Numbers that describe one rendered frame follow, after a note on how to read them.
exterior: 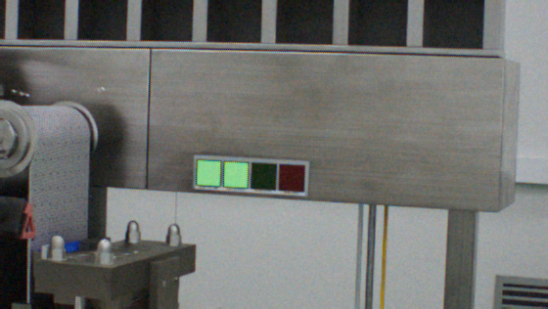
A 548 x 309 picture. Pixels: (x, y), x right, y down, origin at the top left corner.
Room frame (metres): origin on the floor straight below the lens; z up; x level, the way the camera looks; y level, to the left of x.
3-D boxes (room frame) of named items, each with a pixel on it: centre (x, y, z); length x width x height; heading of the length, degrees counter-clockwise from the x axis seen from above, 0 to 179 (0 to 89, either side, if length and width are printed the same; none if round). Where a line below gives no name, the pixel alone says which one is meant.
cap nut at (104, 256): (2.15, 0.31, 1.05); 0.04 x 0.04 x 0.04
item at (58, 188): (2.32, 0.43, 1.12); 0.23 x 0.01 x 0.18; 161
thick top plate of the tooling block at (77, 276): (2.31, 0.30, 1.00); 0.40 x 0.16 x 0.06; 161
